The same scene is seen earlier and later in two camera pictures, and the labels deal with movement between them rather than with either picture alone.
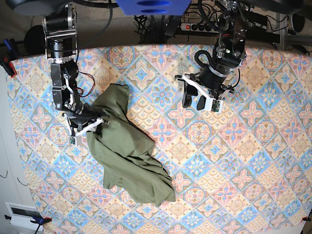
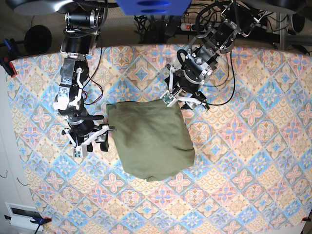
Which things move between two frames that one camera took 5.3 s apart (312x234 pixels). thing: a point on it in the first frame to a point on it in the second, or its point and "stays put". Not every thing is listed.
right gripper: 212,84 to 185,89
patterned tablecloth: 246,169 stays put
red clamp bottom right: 305,219 stays put
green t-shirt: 126,151 to 151,140
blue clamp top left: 7,44 stays put
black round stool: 34,40 stays put
